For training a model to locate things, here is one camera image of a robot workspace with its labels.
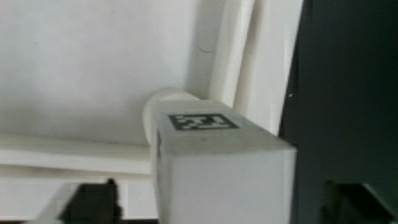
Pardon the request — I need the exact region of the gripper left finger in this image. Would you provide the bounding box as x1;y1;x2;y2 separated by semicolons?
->
58;179;123;224

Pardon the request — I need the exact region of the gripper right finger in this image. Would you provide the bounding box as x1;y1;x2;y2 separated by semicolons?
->
319;181;398;224

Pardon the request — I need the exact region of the white table leg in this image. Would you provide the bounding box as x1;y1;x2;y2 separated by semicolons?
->
143;88;298;224

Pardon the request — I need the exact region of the white square tabletop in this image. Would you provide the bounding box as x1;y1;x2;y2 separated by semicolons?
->
0;0;305;224

